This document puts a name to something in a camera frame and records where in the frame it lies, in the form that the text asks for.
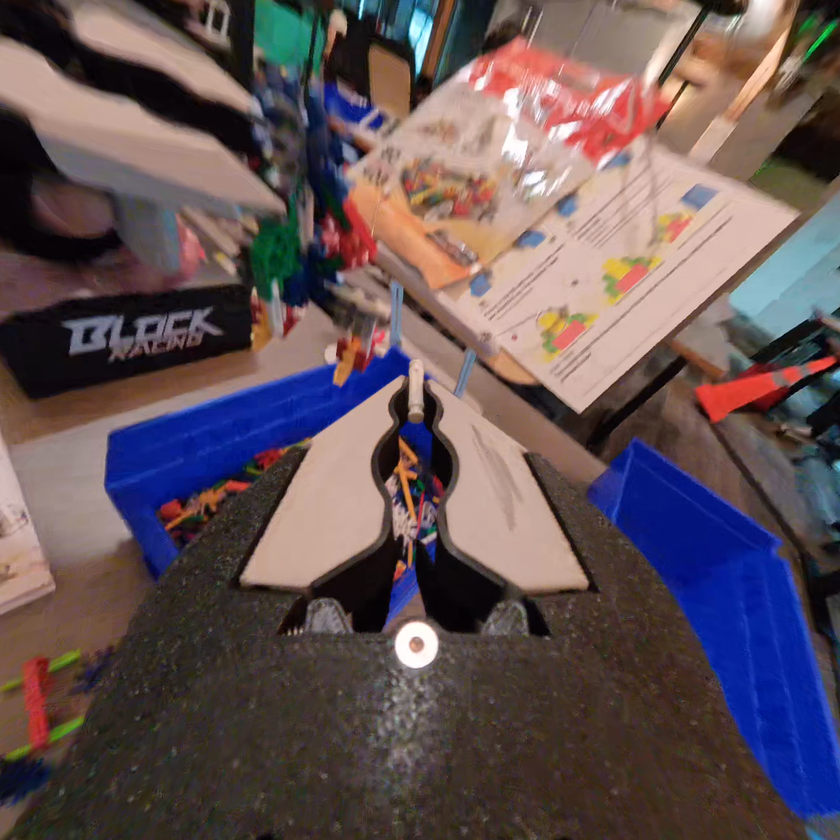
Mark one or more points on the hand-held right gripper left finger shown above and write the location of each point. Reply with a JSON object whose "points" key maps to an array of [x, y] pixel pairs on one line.
{"points": [[322, 525]]}

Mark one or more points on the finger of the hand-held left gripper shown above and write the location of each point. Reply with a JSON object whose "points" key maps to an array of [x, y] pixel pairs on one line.
{"points": [[131, 151], [158, 53]]}

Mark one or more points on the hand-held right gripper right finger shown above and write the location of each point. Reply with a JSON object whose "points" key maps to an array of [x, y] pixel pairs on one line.
{"points": [[512, 519]]}

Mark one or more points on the pile of construction toy pieces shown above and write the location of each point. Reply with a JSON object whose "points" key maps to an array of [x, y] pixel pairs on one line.
{"points": [[223, 499]]}

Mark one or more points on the blue plastic bin with label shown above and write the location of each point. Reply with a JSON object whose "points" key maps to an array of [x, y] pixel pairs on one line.
{"points": [[197, 433]]}

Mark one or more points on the white toy rod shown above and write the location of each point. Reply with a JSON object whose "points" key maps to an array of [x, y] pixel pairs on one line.
{"points": [[416, 387]]}

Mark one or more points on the green wheeled toy model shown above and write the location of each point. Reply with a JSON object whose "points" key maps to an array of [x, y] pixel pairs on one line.
{"points": [[309, 250]]}

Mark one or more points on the red green toy assembly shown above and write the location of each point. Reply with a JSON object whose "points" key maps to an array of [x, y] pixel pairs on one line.
{"points": [[40, 709]]}

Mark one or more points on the person's left hand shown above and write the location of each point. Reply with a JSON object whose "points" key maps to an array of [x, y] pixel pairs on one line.
{"points": [[66, 276]]}

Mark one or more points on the black printed toy box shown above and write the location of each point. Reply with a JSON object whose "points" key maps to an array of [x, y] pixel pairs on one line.
{"points": [[131, 335]]}

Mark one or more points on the empty blue plastic bin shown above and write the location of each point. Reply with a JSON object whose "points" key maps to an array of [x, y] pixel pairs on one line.
{"points": [[709, 591]]}

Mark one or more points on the instruction booklet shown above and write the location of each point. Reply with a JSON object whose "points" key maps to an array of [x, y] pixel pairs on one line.
{"points": [[643, 276]]}

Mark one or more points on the orange traffic cone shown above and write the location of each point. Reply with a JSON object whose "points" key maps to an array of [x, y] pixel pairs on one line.
{"points": [[761, 387]]}

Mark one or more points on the white printed instruction sheet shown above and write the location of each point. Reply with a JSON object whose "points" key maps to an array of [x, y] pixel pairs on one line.
{"points": [[20, 538]]}

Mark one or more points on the toy kit plastic bag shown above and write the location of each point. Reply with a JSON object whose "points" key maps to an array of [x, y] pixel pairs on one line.
{"points": [[525, 145]]}

